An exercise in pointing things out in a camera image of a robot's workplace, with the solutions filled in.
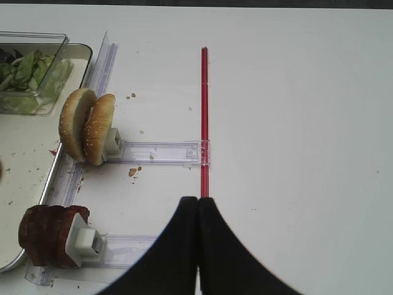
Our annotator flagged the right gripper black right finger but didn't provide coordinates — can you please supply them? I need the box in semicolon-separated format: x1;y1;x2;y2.
198;197;299;294

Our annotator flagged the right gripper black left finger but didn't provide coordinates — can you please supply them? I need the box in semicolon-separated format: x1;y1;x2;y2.
99;197;198;294

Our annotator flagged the white pusher behind patties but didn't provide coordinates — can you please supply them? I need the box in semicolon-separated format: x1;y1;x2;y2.
65;213;107;267

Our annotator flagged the meat patty stack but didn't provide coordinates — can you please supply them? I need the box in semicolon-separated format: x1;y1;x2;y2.
18;205;90;268

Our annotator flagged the green lettuce pile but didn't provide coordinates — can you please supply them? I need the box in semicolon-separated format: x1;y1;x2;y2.
1;50;55;92

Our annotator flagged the white pusher behind buns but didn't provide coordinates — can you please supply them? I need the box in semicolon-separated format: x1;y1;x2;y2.
102;128;124;162

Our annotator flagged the sesame bun right half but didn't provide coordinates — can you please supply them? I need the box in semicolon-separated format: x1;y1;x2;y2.
82;93;115;166

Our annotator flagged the sesame bun half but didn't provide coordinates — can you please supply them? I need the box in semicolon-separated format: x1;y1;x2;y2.
82;93;115;166
58;88;97;162

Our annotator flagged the sesame bun left half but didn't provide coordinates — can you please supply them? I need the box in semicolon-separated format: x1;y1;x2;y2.
58;88;97;162

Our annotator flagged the white metal tray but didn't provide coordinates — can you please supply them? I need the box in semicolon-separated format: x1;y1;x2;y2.
1;43;93;272

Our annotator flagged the right red strip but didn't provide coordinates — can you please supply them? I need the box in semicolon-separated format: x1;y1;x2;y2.
201;47;209;198

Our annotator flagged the clear plastic container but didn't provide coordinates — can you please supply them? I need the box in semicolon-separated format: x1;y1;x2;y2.
1;31;73;116

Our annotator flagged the purple cabbage pile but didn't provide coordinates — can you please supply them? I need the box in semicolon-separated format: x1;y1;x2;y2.
0;49;23;64

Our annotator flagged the lower right clear rail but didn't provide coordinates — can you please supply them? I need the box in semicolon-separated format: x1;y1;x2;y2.
99;235;158;268

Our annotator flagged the upper right clear rail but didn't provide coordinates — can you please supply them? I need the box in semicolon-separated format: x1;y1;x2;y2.
106;140;211;167

